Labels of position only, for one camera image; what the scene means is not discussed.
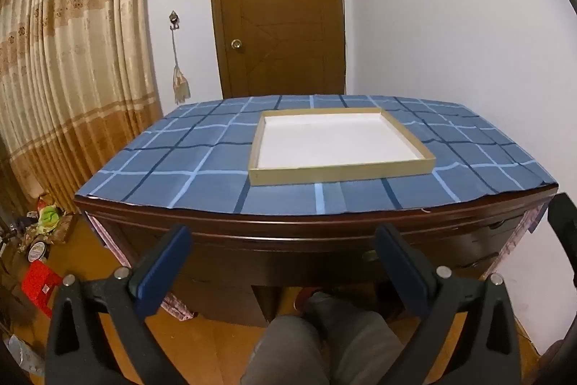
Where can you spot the dark wooden side drawer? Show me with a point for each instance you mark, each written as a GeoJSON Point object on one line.
{"type": "Point", "coordinates": [491, 231]}
{"type": "Point", "coordinates": [478, 261]}

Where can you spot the white plastic bag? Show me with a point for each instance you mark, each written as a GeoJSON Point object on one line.
{"type": "Point", "coordinates": [20, 353]}

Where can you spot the person's grey trousers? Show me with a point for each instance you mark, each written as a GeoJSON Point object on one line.
{"type": "Point", "coordinates": [293, 349]}

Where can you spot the green crumpled bag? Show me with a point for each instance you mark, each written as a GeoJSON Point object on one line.
{"type": "Point", "coordinates": [47, 216]}

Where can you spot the beige curtain tassel tie-back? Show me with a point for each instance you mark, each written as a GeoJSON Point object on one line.
{"type": "Point", "coordinates": [179, 78]}

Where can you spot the blue checked tablecloth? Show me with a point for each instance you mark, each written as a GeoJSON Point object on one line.
{"type": "Point", "coordinates": [203, 182]}

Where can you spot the brass door knob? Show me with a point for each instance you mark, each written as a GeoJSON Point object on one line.
{"type": "Point", "coordinates": [236, 44]}

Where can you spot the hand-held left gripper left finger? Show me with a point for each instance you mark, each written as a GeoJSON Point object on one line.
{"type": "Point", "coordinates": [167, 272]}

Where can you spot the round white tin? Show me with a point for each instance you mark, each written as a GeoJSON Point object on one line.
{"type": "Point", "coordinates": [37, 252]}

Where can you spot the beige patterned curtain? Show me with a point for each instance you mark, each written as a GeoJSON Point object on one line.
{"type": "Point", "coordinates": [67, 51]}

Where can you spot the shallow cardboard tray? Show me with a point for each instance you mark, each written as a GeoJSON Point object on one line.
{"type": "Point", "coordinates": [333, 141]}

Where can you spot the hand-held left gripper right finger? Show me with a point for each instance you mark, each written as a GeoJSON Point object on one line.
{"type": "Point", "coordinates": [401, 272]}

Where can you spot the pink floral cloth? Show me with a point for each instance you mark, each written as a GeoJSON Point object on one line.
{"type": "Point", "coordinates": [178, 308]}
{"type": "Point", "coordinates": [534, 218]}

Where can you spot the dark wooden desk drawer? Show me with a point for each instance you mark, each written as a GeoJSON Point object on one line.
{"type": "Point", "coordinates": [293, 263]}

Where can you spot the brown wooden door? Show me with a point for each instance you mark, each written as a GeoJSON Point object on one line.
{"type": "Point", "coordinates": [279, 6]}

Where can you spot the red plastic stool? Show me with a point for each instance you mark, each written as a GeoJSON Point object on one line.
{"type": "Point", "coordinates": [38, 283]}

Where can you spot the metal wall hook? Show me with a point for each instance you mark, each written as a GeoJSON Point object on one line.
{"type": "Point", "coordinates": [173, 19]}

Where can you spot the dark wooden desk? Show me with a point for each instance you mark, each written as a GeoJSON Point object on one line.
{"type": "Point", "coordinates": [270, 231]}

